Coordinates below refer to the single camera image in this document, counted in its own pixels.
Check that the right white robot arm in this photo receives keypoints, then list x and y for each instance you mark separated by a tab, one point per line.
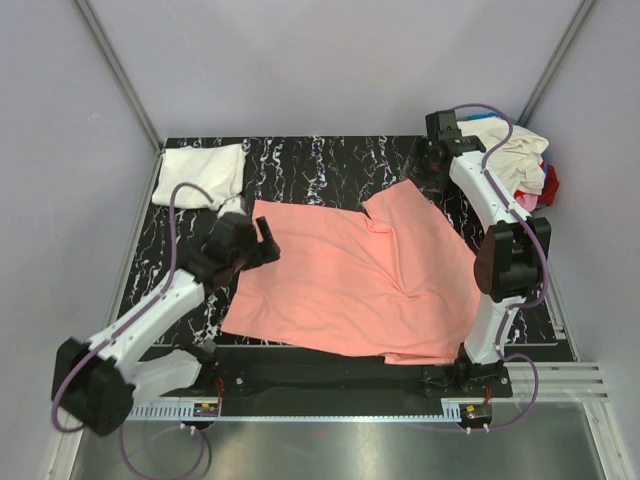
510	264

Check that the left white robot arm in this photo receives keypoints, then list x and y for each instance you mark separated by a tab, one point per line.
100	381

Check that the right aluminium rail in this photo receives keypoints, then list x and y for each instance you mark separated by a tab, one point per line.
566	377

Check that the pink garment in pile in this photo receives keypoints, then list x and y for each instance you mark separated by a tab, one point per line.
528	201

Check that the slotted grey cable duct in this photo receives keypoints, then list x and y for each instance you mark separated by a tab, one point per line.
189	411

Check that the left aluminium frame post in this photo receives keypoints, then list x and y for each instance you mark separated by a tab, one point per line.
109	54

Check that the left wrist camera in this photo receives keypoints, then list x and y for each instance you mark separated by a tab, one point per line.
234	226

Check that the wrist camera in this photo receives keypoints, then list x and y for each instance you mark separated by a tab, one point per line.
445	137
234	226

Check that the right aluminium frame post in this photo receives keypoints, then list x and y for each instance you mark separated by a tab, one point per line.
553	66

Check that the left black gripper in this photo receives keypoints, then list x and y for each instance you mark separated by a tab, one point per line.
268	246

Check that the crumpled cream t shirt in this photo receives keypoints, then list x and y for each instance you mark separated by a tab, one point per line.
517	163

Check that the folded white t shirt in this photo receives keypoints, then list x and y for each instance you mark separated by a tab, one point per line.
219	171

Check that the blue garment in pile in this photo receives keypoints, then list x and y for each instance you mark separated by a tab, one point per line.
488	115

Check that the red garment in pile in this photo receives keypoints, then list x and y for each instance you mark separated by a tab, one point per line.
550	189

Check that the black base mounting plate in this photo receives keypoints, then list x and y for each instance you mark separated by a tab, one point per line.
285	381

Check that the aluminium frame post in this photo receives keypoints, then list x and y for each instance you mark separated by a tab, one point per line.
553	66
109	54

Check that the salmon pink t shirt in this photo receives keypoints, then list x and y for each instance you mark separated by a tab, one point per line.
393	280

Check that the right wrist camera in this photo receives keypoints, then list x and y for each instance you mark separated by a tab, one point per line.
445	137

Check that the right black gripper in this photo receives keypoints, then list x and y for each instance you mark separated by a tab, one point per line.
432	184

